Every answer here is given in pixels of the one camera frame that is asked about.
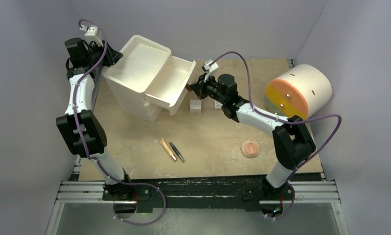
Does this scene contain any white cylinder orange face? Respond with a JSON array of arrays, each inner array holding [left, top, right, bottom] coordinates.
[[264, 64, 332, 120]]

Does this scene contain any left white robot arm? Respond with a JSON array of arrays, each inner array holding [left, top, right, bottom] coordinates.
[[56, 38, 134, 200]]

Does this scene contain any white drawer cabinet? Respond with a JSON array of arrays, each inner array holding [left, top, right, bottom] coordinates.
[[103, 35, 171, 120]]

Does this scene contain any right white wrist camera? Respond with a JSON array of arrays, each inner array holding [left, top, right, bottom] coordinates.
[[202, 59, 219, 83]]

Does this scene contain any beige makeup tube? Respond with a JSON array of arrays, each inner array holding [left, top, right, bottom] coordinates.
[[160, 139, 177, 161]]

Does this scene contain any small white cube box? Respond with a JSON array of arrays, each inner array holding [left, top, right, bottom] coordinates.
[[189, 99, 202, 114]]

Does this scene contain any white drawer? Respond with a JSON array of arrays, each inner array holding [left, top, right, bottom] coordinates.
[[144, 102, 163, 122], [145, 56, 196, 116]]

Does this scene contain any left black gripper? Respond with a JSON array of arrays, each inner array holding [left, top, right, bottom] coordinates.
[[87, 41, 122, 69]]

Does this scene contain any black aluminium base frame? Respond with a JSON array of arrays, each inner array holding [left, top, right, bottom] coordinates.
[[46, 164, 348, 235]]

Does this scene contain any round pink compact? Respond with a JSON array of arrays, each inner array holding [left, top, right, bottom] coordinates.
[[240, 140, 260, 158]]

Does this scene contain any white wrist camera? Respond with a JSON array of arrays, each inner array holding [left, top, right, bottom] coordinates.
[[79, 25, 104, 47], [202, 59, 219, 83]]

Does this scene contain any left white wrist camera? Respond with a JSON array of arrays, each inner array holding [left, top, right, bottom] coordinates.
[[79, 25, 104, 47]]

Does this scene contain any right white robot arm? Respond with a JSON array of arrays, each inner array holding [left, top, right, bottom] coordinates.
[[186, 74, 316, 199]]

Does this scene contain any black makeup pen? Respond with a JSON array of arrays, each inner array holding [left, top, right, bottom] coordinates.
[[168, 141, 185, 162]]

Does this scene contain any white labelled box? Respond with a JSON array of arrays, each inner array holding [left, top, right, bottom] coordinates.
[[214, 100, 223, 110]]

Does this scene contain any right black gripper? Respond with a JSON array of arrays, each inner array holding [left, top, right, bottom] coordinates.
[[189, 72, 227, 105]]

